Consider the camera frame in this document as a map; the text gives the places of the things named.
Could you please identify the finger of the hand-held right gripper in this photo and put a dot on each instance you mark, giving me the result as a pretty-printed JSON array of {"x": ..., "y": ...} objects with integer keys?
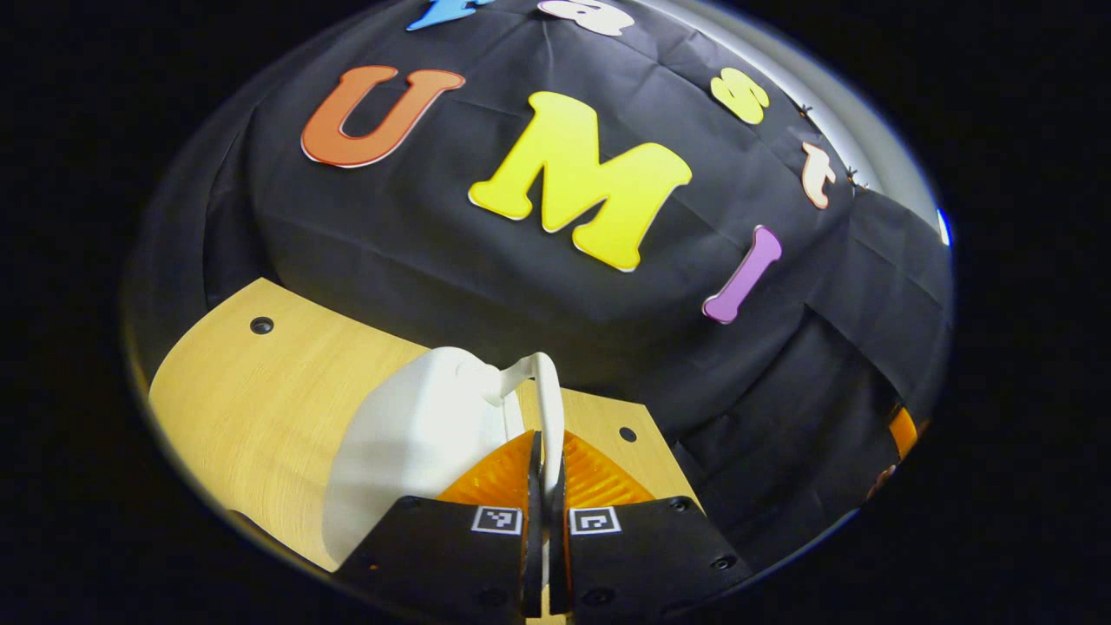
[{"x": 903, "y": 431}]

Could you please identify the black backdrop cloth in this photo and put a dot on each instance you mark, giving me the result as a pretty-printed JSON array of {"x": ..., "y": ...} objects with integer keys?
[{"x": 434, "y": 260}]

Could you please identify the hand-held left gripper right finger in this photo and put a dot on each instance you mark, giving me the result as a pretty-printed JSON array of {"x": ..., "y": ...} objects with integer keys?
[{"x": 558, "y": 538}]

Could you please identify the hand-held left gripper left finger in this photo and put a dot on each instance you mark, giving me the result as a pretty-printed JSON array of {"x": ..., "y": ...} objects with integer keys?
[{"x": 531, "y": 538}]

